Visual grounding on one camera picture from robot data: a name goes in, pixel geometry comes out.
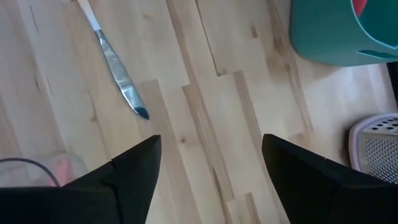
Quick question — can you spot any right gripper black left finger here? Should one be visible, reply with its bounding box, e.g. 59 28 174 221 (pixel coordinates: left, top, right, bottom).
0 134 163 224

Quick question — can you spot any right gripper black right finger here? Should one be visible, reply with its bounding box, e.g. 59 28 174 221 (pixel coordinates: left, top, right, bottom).
262 133 398 224

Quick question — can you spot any red spoon with metal handle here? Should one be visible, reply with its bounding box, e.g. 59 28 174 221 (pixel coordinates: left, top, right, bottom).
352 0 369 18

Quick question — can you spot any pink metal box grater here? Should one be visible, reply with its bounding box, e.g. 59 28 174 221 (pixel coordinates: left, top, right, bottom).
348 112 398 185

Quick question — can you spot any clear plastic container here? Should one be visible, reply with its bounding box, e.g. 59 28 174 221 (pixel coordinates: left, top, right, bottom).
0 151 88 189

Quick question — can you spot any teal plastic bin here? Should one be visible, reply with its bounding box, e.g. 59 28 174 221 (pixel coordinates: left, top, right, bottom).
289 0 398 68

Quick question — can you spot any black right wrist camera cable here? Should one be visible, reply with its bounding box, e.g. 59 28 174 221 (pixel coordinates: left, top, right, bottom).
0 157 60 188

